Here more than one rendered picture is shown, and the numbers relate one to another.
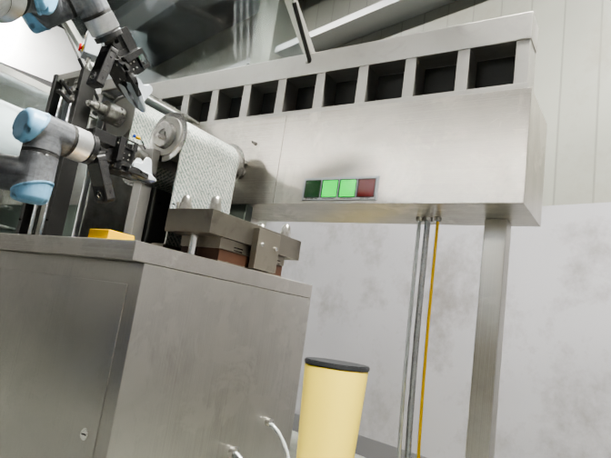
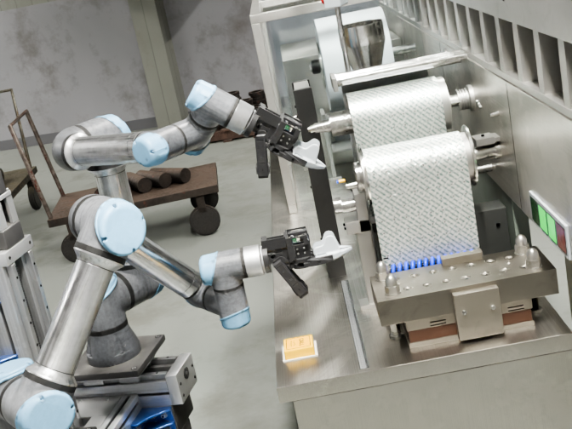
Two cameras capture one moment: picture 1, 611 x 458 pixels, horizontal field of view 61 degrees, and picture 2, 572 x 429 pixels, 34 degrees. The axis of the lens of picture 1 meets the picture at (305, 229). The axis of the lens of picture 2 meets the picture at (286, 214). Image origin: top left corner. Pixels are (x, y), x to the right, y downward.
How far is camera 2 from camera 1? 1.67 m
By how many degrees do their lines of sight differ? 63
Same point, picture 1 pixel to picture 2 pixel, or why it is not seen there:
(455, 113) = not seen: outside the picture
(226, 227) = (405, 311)
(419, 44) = (560, 17)
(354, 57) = (526, 11)
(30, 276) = not seen: hidden behind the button
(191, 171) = (395, 213)
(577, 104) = not seen: outside the picture
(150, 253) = (294, 391)
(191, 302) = (362, 414)
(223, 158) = (439, 172)
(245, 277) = (431, 368)
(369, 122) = (550, 134)
